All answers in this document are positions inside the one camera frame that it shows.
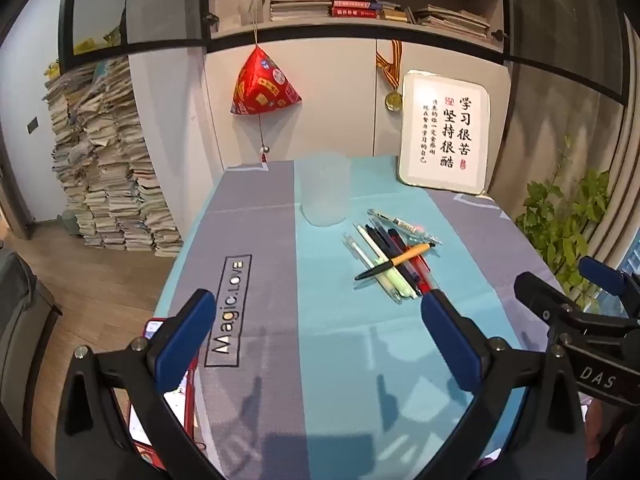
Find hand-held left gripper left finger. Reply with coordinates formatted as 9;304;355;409
55;288;221;480

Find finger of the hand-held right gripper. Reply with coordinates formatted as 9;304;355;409
514;271;597;332
578;256;640;318

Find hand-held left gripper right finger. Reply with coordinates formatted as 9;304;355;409
420;288;586;480

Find white and green pen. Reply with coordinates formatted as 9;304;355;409
354;223;422;299

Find yellow pen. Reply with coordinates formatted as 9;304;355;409
354;242;437;281

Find dark blue pen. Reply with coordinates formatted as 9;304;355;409
372;225;426;286

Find black pen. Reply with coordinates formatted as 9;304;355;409
363;224;401;266

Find white translucent pen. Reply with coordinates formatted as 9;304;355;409
342;232;402;304

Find clear pen with red print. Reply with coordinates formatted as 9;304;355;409
367;208;443;247

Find frosted plastic cup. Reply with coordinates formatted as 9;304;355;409
294;151;351;227

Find green potted plant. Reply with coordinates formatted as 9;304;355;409
515;135;613;306

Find grey and teal tablecloth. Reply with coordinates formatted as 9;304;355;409
112;155;556;480

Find grey sofa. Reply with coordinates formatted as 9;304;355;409
0;247;63;411

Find tall stacks of papers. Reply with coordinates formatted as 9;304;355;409
44;55;185;258

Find framed calligraphy sign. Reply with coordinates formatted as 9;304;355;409
397;70;493;196

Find gold medal with striped ribbon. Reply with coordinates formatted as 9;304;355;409
375;39;405;112

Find red pyramid hanging ornament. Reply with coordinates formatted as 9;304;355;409
229;42;303;166

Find yellow item behind glass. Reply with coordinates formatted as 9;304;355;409
74;27;123;56

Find clear pen holder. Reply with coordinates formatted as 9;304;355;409
239;0;268;26

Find red books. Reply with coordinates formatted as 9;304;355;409
331;0;381;18

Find stack of white books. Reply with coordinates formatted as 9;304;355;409
270;0;333;22

